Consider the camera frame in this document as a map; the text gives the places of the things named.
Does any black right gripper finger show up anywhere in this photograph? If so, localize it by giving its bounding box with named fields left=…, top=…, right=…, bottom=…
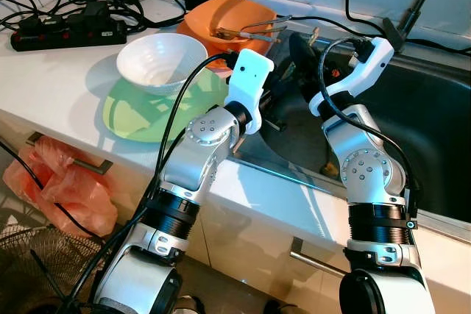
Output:
left=289, top=32, right=319, bottom=87

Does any silver metal cutlery piece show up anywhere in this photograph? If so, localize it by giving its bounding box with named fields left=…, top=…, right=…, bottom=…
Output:
left=213, top=26, right=280, bottom=41
left=241, top=14, right=295, bottom=35

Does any orange plastic bowl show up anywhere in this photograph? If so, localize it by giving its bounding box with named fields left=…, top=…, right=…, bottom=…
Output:
left=177, top=0, right=279, bottom=72

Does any white ribbed bowl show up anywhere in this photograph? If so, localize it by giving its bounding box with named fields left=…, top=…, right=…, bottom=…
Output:
left=116, top=32, right=208, bottom=96

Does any light green plate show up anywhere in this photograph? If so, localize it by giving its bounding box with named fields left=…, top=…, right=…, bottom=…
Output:
left=103, top=68, right=229, bottom=143

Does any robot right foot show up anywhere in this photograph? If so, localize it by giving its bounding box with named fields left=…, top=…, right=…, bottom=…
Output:
left=265, top=299, right=302, bottom=314

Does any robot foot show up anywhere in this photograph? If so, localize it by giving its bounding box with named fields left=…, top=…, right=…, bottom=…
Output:
left=173, top=296, right=207, bottom=314
left=265, top=299, right=302, bottom=314

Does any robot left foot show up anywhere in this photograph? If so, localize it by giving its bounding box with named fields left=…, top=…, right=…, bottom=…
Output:
left=173, top=296, right=207, bottom=314

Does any black power strip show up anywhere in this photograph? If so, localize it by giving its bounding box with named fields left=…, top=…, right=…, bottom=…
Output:
left=10, top=16, right=127, bottom=52

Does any red plastic bag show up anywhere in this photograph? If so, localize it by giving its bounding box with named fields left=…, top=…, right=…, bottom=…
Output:
left=4, top=135, right=118, bottom=238

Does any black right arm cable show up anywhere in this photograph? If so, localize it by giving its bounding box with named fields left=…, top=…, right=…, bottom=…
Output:
left=318, top=37, right=420, bottom=219

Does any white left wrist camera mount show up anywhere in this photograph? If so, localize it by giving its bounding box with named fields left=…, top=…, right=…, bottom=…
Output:
left=223, top=49, right=275, bottom=135

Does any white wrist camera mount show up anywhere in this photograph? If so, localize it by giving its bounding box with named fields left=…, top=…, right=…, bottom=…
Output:
left=308, top=37, right=395, bottom=118
left=223, top=49, right=275, bottom=135

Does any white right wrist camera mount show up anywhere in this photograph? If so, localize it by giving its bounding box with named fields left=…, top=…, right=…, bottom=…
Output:
left=308, top=37, right=395, bottom=118

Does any black wire fan guard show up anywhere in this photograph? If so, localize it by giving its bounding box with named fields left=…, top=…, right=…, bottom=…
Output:
left=0, top=224, right=104, bottom=314

